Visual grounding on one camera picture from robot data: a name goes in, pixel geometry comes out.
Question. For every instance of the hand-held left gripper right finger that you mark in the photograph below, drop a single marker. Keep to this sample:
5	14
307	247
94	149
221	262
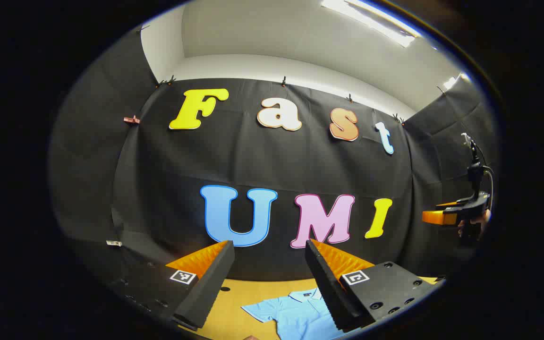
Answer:
324	283

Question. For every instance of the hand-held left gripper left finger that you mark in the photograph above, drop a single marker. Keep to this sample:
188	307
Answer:
215	278

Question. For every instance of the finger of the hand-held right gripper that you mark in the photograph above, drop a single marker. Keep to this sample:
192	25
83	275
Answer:
437	217
446	205

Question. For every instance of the light blue T-shirt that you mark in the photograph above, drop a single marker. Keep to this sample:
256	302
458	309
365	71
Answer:
295	316

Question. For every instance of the white cloth clip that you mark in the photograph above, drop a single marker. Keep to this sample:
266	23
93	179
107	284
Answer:
114	243

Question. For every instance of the ceiling light panel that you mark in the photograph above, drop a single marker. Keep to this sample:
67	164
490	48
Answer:
451	82
371	21

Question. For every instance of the black backdrop cloth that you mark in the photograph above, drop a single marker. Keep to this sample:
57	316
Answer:
276	165

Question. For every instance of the red cloth clip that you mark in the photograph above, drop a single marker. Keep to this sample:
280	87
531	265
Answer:
131	120

